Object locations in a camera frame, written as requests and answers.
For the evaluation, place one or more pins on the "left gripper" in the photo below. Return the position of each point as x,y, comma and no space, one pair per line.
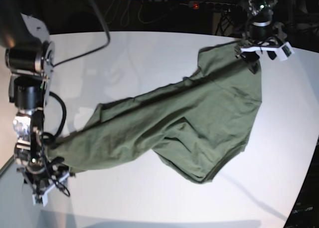
260,37

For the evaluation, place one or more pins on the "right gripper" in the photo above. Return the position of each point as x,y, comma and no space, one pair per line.
42,174

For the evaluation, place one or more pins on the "green t-shirt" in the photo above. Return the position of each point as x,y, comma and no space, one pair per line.
195,126

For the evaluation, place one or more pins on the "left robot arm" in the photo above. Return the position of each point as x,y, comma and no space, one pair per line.
258,11

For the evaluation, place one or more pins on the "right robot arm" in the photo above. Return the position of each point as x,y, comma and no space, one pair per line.
29,54

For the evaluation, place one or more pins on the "black power strip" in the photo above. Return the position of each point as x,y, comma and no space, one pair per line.
214,6

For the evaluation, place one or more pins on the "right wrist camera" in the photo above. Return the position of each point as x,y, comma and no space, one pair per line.
40,199

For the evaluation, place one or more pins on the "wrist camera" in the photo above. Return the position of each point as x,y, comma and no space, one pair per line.
285,51
40,199

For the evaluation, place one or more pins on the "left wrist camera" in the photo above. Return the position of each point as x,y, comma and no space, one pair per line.
285,51

